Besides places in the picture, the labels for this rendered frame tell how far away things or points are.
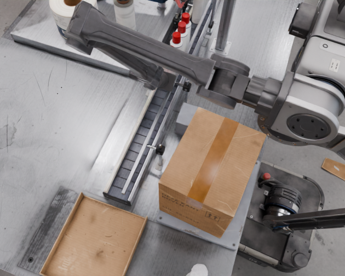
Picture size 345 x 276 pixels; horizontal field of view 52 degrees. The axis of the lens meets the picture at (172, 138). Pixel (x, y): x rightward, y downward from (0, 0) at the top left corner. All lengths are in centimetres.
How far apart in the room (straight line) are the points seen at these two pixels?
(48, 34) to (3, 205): 80
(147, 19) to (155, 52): 97
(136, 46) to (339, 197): 190
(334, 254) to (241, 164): 135
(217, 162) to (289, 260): 97
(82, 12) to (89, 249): 81
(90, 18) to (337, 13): 56
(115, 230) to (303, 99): 82
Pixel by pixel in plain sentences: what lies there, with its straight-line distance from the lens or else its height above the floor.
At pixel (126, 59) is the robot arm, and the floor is 131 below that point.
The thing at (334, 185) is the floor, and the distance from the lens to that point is 250.
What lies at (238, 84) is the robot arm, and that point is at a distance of 81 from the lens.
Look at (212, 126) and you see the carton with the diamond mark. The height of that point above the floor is 112.
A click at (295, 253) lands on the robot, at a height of 28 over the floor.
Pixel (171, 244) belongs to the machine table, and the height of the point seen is 83.
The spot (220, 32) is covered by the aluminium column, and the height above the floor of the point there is 94.
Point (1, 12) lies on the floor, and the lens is 339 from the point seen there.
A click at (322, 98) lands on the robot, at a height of 150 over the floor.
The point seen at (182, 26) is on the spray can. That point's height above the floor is 108.
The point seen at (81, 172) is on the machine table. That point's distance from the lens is 142.
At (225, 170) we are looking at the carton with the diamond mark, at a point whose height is 112.
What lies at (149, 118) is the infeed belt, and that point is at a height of 88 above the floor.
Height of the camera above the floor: 211
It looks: 62 degrees down
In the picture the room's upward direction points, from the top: 3 degrees clockwise
